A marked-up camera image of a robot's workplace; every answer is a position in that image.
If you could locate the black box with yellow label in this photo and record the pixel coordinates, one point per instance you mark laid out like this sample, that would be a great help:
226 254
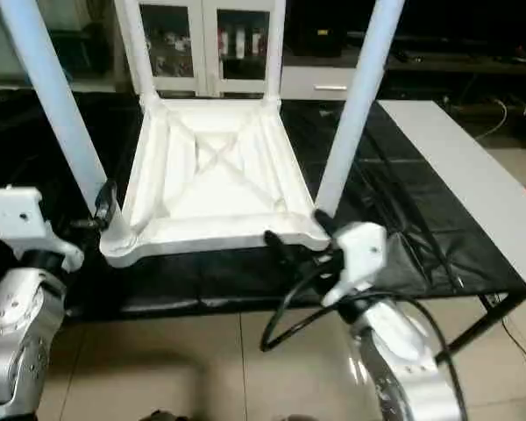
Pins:
324 39

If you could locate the white glass-door cabinet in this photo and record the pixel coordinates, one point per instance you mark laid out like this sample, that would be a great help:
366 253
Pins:
202 48

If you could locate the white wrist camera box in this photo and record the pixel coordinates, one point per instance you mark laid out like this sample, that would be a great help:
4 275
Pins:
359 254
22 224

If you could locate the white drawer unit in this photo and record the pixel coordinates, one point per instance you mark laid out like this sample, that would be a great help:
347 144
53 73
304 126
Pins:
320 83

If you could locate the white plastic table leg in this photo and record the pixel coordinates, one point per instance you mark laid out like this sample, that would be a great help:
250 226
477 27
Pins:
53 96
359 105
273 53
138 53

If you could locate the dark wooden TV bench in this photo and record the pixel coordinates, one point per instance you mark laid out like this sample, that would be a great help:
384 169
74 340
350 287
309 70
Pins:
456 61

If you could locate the white flat panel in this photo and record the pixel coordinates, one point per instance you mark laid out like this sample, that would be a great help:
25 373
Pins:
473 184

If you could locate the black work mat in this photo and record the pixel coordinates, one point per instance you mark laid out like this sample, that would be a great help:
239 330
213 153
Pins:
394 202

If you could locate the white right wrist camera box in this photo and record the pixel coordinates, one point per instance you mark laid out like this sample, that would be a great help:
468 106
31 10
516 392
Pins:
359 254

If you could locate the white plastic table top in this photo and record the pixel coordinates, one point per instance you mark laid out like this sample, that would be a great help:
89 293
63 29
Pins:
210 175

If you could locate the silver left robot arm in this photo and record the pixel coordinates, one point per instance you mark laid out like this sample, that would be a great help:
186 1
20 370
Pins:
17 342

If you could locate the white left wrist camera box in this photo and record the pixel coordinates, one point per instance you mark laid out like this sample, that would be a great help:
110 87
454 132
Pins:
22 224

